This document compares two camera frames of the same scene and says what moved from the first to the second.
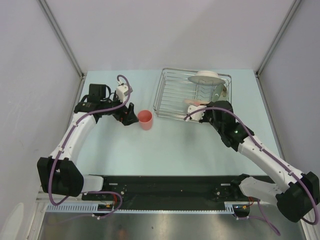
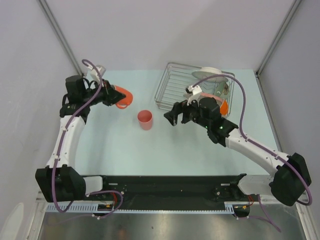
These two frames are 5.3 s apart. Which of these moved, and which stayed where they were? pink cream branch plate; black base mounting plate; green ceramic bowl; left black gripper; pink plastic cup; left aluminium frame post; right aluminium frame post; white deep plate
Moved: green ceramic bowl; left black gripper; pink cream branch plate; white deep plate
Stayed: right aluminium frame post; left aluminium frame post; pink plastic cup; black base mounting plate
